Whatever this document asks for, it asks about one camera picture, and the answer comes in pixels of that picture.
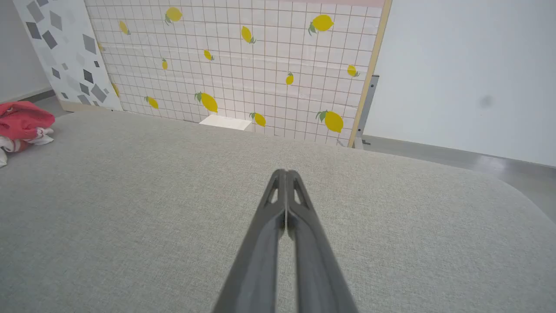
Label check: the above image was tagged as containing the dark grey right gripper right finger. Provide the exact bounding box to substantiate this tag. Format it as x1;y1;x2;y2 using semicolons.
286;170;359;313

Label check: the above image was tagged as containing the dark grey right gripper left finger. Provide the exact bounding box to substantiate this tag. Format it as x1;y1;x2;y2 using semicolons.
212;169;288;313

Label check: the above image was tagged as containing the red and white jersey shirt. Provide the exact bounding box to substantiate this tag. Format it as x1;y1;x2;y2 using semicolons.
0;101;56;168

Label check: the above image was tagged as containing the white rectangular box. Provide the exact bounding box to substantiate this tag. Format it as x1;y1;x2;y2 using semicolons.
199;114;253;131

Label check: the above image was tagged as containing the grey metal panel stand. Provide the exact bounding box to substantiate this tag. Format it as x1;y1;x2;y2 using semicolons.
354;74;380;150

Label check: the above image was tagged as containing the lemon print grid panel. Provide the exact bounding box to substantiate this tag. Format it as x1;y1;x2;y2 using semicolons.
84;0;393;149

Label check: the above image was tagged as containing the grey terrazzo print panel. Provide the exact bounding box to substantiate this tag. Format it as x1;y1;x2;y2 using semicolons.
12;0;124;113

